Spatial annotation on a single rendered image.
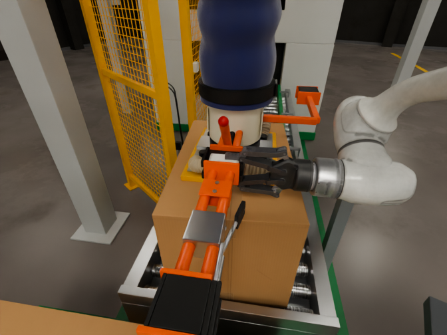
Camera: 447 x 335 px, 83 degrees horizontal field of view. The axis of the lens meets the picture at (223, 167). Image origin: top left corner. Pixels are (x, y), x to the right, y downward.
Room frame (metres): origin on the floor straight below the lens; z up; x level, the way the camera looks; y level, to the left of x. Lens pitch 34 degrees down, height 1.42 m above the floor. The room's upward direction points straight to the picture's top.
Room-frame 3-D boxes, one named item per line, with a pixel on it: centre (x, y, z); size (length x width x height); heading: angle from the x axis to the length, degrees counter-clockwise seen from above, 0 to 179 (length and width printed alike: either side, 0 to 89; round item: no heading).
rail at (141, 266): (1.62, 0.15, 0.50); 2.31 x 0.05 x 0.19; 171
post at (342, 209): (0.91, -0.58, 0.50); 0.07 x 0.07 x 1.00; 81
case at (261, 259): (0.75, -0.04, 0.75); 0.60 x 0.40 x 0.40; 175
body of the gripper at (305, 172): (0.48, -0.16, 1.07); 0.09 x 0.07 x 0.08; 81
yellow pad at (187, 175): (0.78, 0.06, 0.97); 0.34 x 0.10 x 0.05; 171
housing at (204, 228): (0.30, 0.03, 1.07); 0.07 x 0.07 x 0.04; 81
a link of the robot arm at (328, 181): (0.47, -0.23, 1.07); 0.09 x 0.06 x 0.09; 171
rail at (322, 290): (1.53, -0.50, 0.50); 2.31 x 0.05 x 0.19; 171
